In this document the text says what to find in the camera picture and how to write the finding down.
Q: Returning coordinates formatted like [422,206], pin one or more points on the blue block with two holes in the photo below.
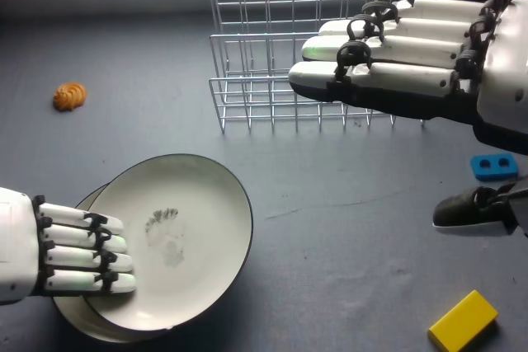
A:
[494,172]

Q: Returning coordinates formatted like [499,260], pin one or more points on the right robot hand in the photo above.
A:
[412,76]

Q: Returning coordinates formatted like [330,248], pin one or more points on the orange swirl cookie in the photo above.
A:
[70,97]

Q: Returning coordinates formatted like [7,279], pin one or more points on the white plate with feathery smudge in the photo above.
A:
[198,212]

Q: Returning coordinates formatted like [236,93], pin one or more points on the white plate with dark specks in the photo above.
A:
[82,323]

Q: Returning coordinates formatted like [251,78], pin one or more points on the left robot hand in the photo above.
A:
[62,253]

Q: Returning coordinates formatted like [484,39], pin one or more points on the yellow rectangular block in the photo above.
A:
[462,321]

